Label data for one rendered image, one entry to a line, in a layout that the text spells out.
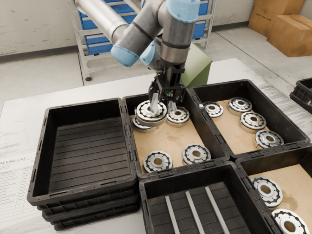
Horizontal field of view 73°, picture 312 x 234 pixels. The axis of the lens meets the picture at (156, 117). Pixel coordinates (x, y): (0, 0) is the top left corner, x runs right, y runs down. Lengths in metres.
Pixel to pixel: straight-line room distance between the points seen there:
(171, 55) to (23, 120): 0.95
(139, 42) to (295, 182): 0.68
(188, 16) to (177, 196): 0.52
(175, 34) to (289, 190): 0.61
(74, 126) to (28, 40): 2.69
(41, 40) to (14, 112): 2.25
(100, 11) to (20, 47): 2.93
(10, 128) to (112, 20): 0.84
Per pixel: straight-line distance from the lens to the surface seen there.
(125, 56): 0.60
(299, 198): 0.85
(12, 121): 1.34
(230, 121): 0.97
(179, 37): 0.53
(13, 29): 3.54
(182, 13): 0.51
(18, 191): 1.02
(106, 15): 0.71
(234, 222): 0.72
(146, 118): 0.67
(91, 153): 0.84
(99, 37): 2.62
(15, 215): 0.97
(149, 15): 0.60
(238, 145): 0.89
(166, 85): 0.58
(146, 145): 0.83
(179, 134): 0.87
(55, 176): 0.83
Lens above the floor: 1.47
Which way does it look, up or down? 43 degrees down
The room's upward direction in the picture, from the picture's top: straight up
